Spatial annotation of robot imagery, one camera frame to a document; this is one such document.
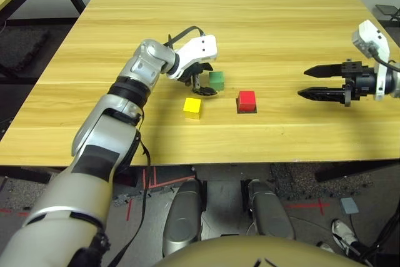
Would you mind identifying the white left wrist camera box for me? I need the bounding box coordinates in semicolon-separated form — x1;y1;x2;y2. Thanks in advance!
165;34;218;81

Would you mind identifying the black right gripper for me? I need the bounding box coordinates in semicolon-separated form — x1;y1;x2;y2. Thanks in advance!
297;59;378;108

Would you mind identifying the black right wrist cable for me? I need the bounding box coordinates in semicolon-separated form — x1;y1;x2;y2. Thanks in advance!
369;47;400;73

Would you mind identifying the green wooden cube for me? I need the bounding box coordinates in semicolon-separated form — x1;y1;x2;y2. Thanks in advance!
208;71;226;91

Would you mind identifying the silver right robot leg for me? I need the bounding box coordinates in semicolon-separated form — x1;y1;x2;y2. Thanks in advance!
246;179;296;241

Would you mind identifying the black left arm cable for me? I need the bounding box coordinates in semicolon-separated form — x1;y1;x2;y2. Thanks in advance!
107;25;206;267

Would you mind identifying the grey blue floor pad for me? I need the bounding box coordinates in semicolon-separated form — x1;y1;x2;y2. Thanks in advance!
339;197;361;216

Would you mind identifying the silver robot leg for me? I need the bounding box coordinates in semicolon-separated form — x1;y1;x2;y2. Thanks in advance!
162;178;203;258
246;179;296;241

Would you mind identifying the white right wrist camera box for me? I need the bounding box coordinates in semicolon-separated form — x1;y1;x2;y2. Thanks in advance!
351;19;392;102

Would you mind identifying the red tape cross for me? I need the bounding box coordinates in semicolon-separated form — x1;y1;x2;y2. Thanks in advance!
286;198;331;216

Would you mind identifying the red tape corner mark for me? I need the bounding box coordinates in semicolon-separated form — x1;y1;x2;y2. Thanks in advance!
141;166;196;190

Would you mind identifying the black floor cable bundle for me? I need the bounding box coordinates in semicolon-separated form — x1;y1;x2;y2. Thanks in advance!
363;199;400;267

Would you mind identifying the black table frame bar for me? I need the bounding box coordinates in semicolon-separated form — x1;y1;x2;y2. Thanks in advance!
314;159;400;183
0;166;54;184

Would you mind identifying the black square marker patch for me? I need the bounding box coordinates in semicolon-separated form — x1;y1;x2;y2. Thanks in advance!
236;98;259;115

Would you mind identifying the black trouser leg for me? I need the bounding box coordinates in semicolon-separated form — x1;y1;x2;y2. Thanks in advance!
349;239;376;262

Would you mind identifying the yellow wooden cube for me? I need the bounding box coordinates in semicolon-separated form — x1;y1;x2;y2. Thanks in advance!
182;97;203;121

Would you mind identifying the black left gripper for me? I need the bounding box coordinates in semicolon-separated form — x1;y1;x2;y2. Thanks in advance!
180;63;219;97

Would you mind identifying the red wooden cube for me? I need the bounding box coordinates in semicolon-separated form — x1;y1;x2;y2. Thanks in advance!
237;90;258;113

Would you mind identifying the white sneaker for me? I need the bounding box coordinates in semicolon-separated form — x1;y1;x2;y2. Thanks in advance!
331;218;360;257

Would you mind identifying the black stand base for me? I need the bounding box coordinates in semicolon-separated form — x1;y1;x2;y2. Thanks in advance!
374;4;400;21

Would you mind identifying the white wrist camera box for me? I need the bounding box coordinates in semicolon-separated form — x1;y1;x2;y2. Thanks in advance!
165;34;218;81
351;19;392;102

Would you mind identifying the silver left robot leg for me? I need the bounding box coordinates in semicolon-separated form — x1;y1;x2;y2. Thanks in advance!
162;178;203;258

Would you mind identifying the black foam floor mat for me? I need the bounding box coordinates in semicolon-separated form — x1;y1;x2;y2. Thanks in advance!
0;26;50;76

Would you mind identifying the tan robot torso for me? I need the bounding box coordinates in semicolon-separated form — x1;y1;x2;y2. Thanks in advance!
152;236;367;267

